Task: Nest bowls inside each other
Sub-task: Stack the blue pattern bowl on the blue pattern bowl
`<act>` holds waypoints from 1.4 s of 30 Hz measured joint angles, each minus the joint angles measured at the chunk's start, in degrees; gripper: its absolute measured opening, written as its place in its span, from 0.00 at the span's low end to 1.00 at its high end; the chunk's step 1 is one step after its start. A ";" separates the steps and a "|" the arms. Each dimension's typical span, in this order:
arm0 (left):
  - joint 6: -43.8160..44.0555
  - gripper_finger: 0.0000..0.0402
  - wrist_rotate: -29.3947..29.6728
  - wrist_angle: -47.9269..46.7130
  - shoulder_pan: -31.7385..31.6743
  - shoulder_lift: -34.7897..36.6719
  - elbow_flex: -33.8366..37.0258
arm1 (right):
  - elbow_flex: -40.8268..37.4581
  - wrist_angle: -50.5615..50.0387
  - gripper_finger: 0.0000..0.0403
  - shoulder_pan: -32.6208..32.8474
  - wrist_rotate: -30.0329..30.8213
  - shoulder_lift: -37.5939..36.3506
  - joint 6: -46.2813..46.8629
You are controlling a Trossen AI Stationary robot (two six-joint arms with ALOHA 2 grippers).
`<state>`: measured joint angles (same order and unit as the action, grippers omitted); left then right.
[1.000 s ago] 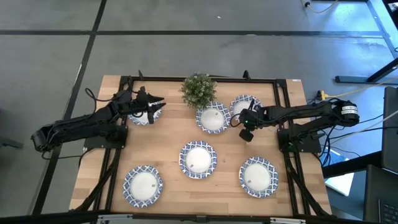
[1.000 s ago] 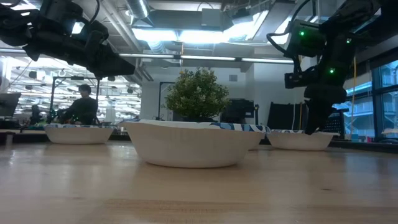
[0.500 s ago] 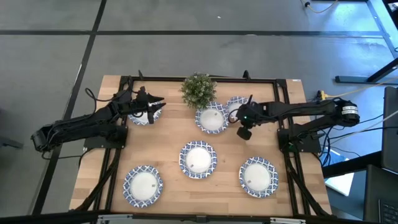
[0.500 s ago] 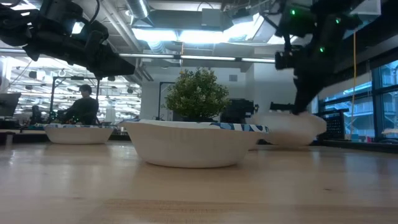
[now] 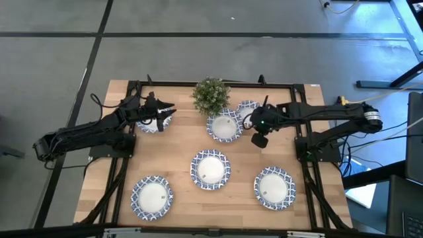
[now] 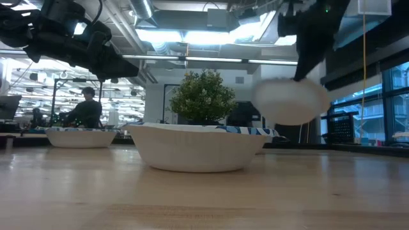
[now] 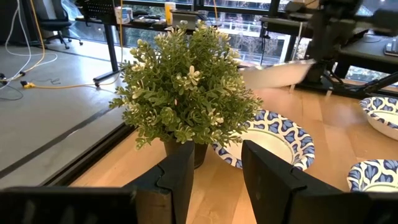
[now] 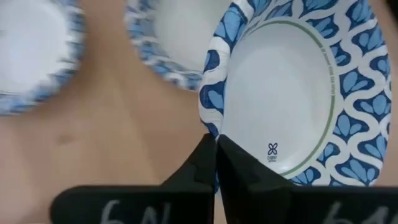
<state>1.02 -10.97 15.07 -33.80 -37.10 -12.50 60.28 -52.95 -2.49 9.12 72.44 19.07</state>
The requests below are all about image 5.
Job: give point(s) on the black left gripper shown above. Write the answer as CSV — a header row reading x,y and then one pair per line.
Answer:
x,y
151,109

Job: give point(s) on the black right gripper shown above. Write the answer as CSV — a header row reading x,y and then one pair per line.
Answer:
x,y
267,119

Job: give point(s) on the blue patterned white bowl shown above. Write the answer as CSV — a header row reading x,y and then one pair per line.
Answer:
x,y
224,128
244,110
152,197
274,188
148,126
210,169

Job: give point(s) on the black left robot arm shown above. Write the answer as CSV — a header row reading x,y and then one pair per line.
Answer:
x,y
86,132

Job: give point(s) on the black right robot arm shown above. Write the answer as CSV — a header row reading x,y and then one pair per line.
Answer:
x,y
330,110

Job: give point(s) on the small green potted plant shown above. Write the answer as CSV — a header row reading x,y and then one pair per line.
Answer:
x,y
211,96

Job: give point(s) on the black crossbar with silver brackets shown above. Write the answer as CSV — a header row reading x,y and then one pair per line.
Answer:
x,y
211,232

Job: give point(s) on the black desk beam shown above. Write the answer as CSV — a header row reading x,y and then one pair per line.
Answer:
x,y
373,174

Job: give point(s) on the white sheet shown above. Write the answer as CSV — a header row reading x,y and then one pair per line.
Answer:
x,y
361,195

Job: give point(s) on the black desk leg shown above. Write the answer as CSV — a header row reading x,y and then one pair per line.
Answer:
x,y
390,82

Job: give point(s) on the dark furniture foot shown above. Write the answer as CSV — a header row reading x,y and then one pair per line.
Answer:
x,y
11,152

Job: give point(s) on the black monitor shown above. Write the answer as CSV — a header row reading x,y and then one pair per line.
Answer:
x,y
415,139

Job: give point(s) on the black laptop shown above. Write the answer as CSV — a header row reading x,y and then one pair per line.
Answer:
x,y
404,205

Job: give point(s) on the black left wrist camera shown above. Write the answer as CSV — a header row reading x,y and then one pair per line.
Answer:
x,y
160,124

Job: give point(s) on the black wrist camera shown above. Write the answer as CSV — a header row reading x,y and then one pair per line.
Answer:
x,y
259,140
160,124

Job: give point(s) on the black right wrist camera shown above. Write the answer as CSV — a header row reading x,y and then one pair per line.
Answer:
x,y
259,140

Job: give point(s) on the black aluminium table frame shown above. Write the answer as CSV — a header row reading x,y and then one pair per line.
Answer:
x,y
231,85

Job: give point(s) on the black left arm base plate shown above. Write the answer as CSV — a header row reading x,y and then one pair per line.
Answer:
x,y
112,150

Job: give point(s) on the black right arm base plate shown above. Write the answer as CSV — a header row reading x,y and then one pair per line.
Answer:
x,y
317,153

